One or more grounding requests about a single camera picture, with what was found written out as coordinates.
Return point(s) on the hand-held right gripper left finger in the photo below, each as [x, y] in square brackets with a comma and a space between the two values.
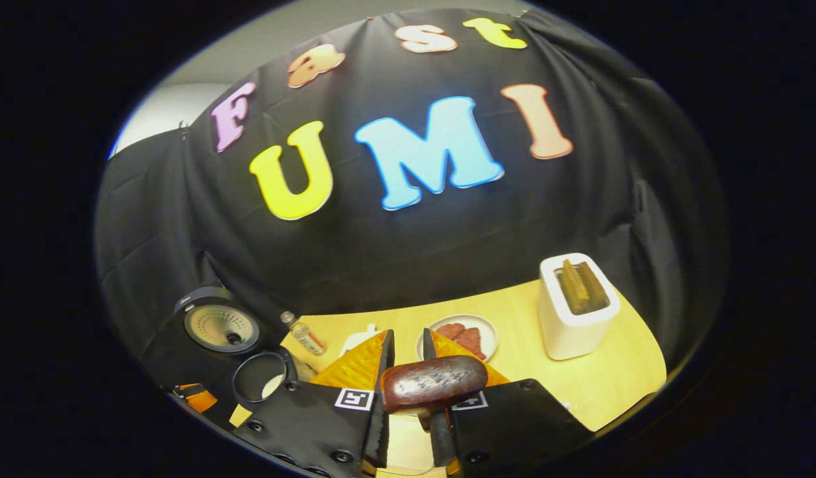
[383, 368]

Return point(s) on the white round plate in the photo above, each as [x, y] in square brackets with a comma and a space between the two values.
[489, 332]

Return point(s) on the white divided dish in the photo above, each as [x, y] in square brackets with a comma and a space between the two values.
[361, 337]

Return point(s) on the black backdrop cloth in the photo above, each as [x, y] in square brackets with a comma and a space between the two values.
[547, 199]

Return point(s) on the dark wooden spoon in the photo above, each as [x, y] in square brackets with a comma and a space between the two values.
[434, 385]

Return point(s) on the brown toast slice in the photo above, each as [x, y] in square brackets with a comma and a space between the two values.
[593, 285]
[573, 289]

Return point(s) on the white toaster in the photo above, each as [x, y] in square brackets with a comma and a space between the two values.
[567, 338]

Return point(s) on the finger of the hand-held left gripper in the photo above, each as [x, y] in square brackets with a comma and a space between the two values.
[198, 397]

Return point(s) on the dark grey rice cooker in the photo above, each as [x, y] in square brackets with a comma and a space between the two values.
[222, 328]

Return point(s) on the brown meat piece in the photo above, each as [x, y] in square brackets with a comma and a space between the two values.
[472, 342]
[449, 330]

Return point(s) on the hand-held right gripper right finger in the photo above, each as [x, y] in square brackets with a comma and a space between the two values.
[442, 441]

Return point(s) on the small glass bottle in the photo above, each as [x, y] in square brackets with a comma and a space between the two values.
[308, 340]

